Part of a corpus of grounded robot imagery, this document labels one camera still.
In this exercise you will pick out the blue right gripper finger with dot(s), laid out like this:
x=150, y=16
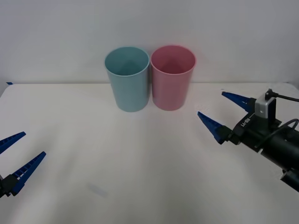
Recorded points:
x=240, y=100
x=215, y=127

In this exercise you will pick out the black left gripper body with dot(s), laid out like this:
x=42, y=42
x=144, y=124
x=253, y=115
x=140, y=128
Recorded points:
x=2, y=187

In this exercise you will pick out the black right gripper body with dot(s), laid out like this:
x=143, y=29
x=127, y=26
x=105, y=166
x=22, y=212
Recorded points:
x=250, y=135

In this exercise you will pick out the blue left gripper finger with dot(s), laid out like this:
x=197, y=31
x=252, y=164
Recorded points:
x=11, y=140
x=25, y=172

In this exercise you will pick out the pink plastic bin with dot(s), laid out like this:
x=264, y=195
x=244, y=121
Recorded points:
x=170, y=93

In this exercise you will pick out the pale blue plastic bin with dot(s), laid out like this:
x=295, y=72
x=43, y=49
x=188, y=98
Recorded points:
x=130, y=93

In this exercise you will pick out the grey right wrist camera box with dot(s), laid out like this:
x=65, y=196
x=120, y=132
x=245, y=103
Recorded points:
x=261, y=107

